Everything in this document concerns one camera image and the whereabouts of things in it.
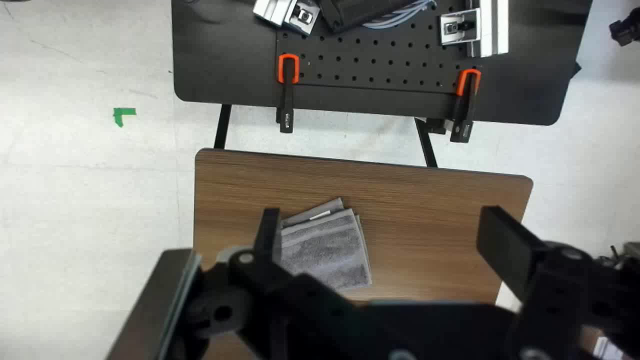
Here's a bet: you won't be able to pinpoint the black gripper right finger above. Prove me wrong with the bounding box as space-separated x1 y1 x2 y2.
475 206 549 298

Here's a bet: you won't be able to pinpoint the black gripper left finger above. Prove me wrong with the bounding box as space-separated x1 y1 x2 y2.
252 206 281 269

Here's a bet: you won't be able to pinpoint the grey towel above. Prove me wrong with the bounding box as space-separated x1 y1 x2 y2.
276 197 374 292

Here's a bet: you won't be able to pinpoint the black metal table leg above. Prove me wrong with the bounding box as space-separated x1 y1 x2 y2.
212 103 233 152
414 117 439 170

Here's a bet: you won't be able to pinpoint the green tape floor mark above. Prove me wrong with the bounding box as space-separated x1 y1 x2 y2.
110 106 138 129

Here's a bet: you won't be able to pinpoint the black perforated workbench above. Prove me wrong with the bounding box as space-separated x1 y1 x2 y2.
170 0 594 129

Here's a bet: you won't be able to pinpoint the black fabric pouch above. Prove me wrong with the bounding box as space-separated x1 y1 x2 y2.
317 0 438 37

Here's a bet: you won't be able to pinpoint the black device on floor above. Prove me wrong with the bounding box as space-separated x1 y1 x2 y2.
608 7 640 48

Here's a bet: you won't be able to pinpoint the orange handled black clamp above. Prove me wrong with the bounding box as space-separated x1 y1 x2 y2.
445 67 484 144
273 51 304 137

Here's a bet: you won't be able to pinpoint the aluminium extrusion rail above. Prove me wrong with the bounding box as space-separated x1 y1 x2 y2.
438 0 511 60

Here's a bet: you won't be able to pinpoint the aluminium bracket with tag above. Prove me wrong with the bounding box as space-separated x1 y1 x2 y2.
252 0 321 37

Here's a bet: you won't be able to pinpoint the blue white cable bundle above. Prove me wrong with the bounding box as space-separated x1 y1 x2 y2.
361 0 438 32

